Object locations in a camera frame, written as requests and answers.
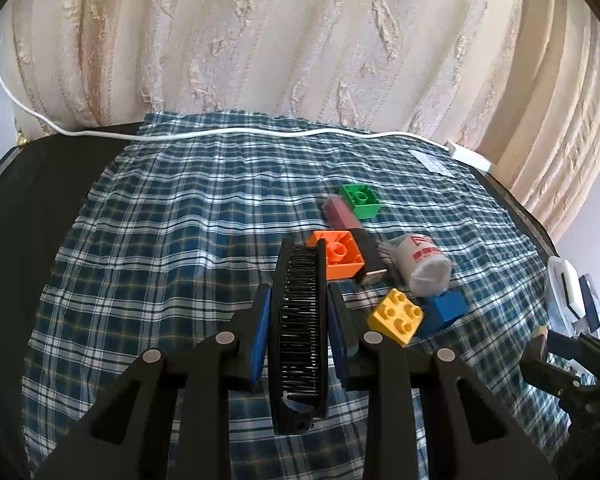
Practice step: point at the cream textured curtain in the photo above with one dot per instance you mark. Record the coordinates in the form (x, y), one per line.
(280, 35)

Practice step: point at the green toy block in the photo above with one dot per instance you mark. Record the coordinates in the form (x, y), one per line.
(361, 200)

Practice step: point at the black comb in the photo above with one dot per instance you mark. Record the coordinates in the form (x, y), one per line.
(299, 330)

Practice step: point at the white roll red print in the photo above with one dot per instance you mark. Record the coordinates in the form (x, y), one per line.
(422, 262)

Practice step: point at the orange toy block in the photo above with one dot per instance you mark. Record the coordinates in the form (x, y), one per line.
(337, 255)

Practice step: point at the clear plastic bowl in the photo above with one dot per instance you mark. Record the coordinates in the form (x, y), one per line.
(555, 285)

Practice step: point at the white sponge black stripe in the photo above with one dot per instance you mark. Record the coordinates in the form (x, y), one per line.
(572, 285)

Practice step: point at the black rectangular case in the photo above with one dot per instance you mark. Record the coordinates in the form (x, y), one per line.
(370, 255)

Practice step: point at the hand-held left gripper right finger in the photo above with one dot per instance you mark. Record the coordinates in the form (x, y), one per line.
(337, 332)

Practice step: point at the white power strip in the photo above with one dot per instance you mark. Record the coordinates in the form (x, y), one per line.
(472, 156)

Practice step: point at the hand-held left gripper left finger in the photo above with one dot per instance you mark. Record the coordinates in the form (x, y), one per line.
(261, 335)

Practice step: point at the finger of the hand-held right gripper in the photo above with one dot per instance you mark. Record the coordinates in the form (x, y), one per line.
(545, 365)
(567, 345)

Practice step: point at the blue plaid cloth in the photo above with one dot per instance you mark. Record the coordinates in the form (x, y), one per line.
(180, 220)

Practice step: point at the small brass fitting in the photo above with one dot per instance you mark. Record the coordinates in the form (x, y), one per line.
(22, 138)

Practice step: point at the yellow toy block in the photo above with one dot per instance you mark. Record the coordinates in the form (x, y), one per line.
(395, 316)

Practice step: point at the blue toy block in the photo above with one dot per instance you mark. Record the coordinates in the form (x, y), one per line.
(445, 310)

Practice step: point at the maroon rectangular box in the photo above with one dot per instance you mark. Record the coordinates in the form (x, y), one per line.
(341, 212)

